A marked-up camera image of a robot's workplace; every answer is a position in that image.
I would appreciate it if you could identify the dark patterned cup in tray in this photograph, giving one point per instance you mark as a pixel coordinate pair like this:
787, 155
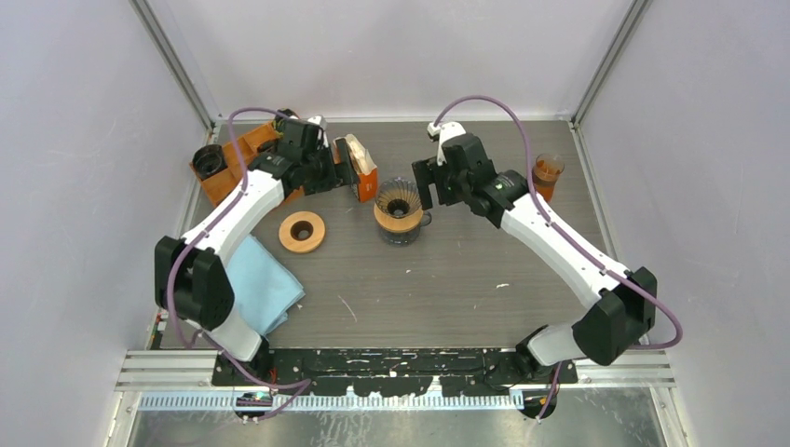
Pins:
285, 113

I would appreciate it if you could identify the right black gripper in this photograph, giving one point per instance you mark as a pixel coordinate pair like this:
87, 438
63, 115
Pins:
428, 172

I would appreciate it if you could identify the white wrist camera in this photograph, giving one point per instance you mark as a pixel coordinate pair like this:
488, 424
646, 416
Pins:
442, 133
321, 122

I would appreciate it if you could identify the black cup in tray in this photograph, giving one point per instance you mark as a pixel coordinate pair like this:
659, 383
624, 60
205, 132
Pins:
268, 147

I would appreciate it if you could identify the clear glass mug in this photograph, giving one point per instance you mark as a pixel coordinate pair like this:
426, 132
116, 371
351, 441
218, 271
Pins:
406, 238

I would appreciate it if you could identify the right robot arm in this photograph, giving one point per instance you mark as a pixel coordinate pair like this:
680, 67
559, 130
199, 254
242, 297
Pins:
616, 316

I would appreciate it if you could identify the light blue cloth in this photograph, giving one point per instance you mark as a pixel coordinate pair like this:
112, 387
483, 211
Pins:
264, 289

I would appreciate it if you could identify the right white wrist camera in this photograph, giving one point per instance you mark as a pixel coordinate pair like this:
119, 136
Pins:
442, 133

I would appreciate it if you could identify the black cup beside tray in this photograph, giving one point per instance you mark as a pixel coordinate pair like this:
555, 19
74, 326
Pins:
208, 161

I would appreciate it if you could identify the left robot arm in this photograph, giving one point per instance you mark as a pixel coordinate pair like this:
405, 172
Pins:
191, 280

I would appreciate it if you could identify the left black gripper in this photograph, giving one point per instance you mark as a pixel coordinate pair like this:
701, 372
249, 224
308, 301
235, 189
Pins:
343, 175

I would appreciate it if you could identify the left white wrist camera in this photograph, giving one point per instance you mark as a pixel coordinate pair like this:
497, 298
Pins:
321, 122

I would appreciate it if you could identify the amber glass carafe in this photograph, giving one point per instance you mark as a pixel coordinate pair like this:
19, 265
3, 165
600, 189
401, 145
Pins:
546, 171

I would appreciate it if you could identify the orange coffee filter box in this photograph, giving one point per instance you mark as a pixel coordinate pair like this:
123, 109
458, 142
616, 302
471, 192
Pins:
366, 189

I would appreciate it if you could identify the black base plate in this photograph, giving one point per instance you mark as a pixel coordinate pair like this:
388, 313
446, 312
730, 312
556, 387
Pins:
414, 378

